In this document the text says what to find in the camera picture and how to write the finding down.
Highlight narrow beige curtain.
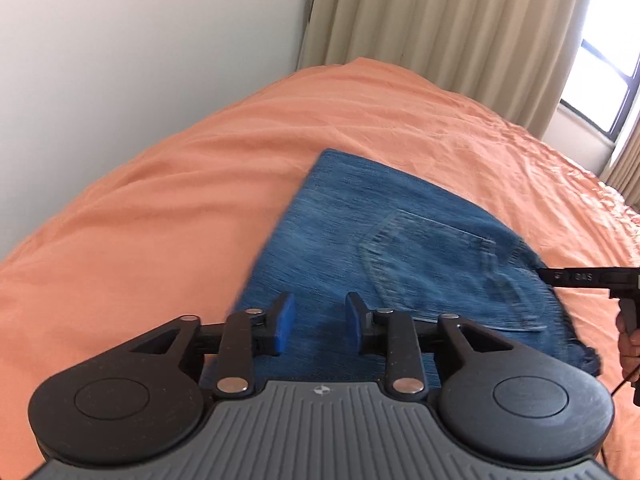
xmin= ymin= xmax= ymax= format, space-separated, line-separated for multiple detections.
xmin=599 ymin=127 xmax=640 ymax=202

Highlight orange bed sheet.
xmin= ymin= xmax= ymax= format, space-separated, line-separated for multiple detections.
xmin=0 ymin=57 xmax=640 ymax=461

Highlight wide beige curtain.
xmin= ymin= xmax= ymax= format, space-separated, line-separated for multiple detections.
xmin=297 ymin=0 xmax=601 ymax=137

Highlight blue denim pants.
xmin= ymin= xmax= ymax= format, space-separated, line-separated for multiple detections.
xmin=235 ymin=148 xmax=603 ymax=382

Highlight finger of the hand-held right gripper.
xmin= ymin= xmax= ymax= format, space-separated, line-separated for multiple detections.
xmin=537 ymin=268 xmax=568 ymax=289

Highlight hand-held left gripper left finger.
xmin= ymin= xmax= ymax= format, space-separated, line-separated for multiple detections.
xmin=130 ymin=292 xmax=296 ymax=396

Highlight black cable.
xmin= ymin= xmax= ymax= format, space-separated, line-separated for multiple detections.
xmin=601 ymin=362 xmax=640 ymax=461

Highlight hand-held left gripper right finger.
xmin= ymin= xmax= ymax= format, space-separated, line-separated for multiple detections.
xmin=345 ymin=292 xmax=516 ymax=397

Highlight window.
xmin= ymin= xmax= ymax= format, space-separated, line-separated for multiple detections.
xmin=557 ymin=35 xmax=640 ymax=145

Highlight person's right hand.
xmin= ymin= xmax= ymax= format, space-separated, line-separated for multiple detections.
xmin=616 ymin=305 xmax=640 ymax=387

